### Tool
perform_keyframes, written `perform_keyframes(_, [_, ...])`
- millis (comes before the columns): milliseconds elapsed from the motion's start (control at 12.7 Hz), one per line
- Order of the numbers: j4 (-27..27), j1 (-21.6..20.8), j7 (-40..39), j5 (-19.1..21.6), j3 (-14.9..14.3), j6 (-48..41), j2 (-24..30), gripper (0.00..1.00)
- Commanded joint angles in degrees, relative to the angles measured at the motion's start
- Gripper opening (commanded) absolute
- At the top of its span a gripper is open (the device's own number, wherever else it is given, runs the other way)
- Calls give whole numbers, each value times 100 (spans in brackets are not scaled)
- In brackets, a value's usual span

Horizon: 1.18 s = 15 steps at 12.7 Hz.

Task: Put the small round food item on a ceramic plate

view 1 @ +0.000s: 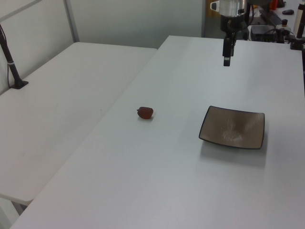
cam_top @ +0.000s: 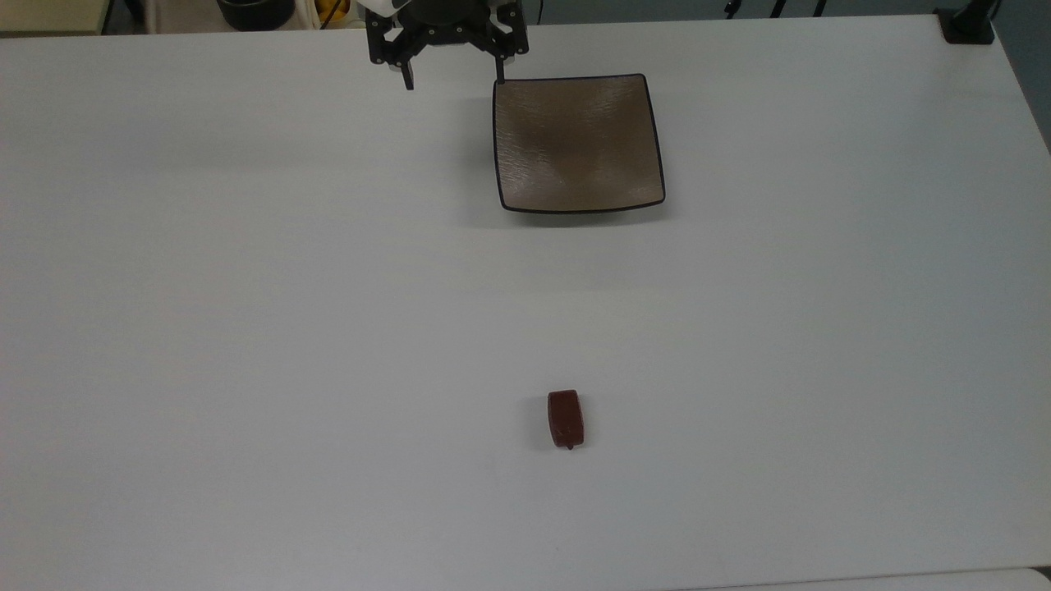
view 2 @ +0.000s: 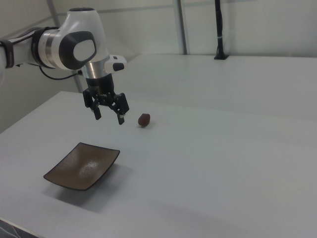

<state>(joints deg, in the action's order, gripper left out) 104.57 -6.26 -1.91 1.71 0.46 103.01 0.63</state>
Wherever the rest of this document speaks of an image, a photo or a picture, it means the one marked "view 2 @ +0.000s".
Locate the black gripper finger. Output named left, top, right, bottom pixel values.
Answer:
left=106, top=92, right=130, bottom=125
left=82, top=88, right=103, bottom=121

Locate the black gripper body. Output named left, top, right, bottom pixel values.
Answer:
left=85, top=74, right=117, bottom=99

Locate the small round brown food item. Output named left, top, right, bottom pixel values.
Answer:
left=138, top=113, right=152, bottom=128

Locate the brown square ceramic plate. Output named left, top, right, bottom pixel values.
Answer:
left=43, top=142, right=121, bottom=191

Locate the black pole with base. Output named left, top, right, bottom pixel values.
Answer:
left=213, top=0, right=229, bottom=60

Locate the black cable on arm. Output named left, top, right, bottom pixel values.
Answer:
left=39, top=64, right=84, bottom=80

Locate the black velcro strap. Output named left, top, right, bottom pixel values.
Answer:
left=0, top=39, right=15, bottom=69

